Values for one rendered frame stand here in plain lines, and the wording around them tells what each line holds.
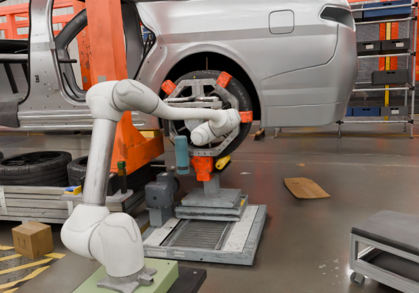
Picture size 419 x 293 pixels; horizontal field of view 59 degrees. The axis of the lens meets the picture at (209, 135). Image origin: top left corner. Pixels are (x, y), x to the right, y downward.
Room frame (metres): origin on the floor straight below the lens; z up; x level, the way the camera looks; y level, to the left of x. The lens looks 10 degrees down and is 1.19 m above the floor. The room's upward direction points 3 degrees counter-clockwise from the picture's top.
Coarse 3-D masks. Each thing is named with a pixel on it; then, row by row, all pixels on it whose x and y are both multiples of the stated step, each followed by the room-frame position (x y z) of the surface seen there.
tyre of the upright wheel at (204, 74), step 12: (192, 72) 2.69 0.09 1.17; (204, 72) 2.66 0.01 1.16; (216, 72) 2.65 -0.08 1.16; (228, 84) 2.61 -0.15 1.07; (240, 84) 2.75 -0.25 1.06; (168, 96) 2.73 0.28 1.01; (240, 96) 2.59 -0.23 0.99; (240, 108) 2.59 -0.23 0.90; (252, 108) 2.75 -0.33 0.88; (240, 132) 2.59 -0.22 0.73; (216, 156) 2.64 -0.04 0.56
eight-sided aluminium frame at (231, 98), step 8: (184, 80) 2.61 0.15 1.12; (192, 80) 2.59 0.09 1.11; (200, 80) 2.58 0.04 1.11; (208, 80) 2.56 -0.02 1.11; (176, 88) 2.63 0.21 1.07; (184, 88) 2.66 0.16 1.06; (216, 88) 2.55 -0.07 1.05; (224, 88) 2.58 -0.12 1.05; (176, 96) 2.67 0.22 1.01; (224, 96) 2.53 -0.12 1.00; (232, 96) 2.53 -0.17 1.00; (232, 104) 2.52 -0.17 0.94; (168, 120) 2.65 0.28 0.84; (232, 136) 2.57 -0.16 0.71; (224, 144) 2.54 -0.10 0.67; (192, 152) 2.60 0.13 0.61; (200, 152) 2.59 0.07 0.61; (208, 152) 2.57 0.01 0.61; (216, 152) 2.55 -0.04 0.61
